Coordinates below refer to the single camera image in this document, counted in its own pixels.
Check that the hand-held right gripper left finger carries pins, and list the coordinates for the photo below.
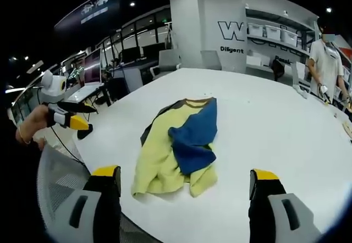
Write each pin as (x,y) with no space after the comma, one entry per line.
(90,204)

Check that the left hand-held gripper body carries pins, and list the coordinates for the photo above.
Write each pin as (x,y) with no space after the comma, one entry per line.
(53,89)

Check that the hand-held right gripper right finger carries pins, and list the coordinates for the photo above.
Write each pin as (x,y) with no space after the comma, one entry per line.
(277,207)

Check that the yellow and blue garment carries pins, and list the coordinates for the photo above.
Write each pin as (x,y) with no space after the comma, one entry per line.
(176,149)

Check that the person's left hand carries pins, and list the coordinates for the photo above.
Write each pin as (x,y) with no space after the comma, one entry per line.
(38,118)

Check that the white office desk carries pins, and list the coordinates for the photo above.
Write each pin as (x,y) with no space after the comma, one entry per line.
(85,93)

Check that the grey mesh office chair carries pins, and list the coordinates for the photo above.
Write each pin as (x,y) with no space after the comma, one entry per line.
(63,177)

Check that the lit computer monitor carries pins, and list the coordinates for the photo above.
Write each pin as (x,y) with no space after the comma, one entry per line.
(93,67)

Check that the black computer monitor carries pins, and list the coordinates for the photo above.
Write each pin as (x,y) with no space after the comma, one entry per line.
(154,51)
(132,53)

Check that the white stand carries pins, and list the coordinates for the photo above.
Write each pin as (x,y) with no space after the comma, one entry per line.
(298,80)

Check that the black bag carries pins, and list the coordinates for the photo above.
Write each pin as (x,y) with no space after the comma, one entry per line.
(277,69)

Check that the white storage shelf unit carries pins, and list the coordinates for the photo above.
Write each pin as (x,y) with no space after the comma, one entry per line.
(277,56)

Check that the white storage bin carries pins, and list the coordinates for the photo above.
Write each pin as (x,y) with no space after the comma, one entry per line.
(290,37)
(273,33)
(254,31)

